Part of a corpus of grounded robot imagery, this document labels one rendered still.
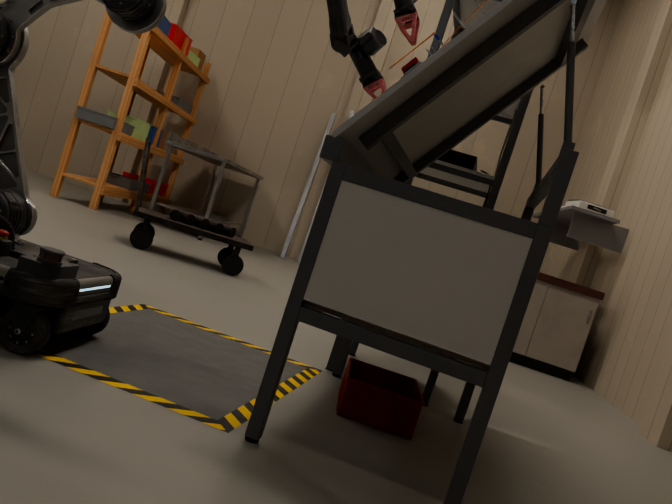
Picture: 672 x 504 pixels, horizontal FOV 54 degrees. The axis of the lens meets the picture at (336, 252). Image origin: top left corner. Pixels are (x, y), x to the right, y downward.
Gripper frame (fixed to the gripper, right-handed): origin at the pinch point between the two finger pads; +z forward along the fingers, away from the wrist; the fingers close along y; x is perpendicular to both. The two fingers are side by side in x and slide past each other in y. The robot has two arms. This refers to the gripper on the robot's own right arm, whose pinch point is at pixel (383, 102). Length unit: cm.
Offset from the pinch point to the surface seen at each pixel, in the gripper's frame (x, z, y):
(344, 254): 25, 40, -33
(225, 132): 270, -266, 687
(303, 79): 136, -283, 706
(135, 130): 303, -248, 482
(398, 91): -7.0, 7.5, -29.6
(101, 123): 301, -241, 408
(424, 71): -15.4, 6.0, -29.1
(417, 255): 7, 49, -33
